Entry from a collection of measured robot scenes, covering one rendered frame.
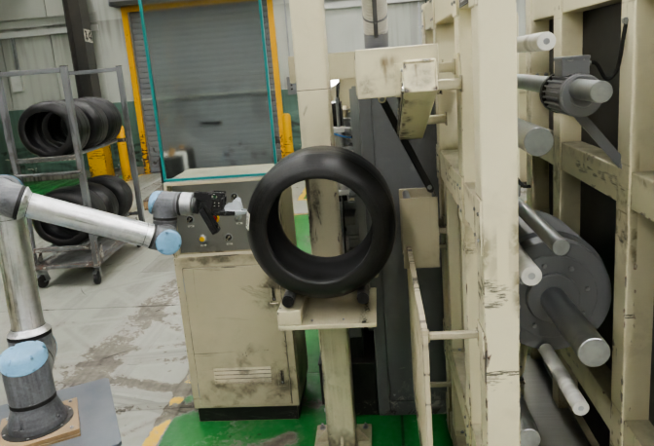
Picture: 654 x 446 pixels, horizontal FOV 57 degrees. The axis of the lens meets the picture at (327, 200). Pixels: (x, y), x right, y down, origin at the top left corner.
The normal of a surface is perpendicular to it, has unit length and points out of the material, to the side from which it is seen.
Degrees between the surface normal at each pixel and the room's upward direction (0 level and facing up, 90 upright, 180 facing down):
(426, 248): 90
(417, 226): 90
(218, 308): 90
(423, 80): 72
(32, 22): 90
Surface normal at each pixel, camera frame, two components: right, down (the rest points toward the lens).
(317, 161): -0.06, -0.57
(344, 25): -0.09, 0.22
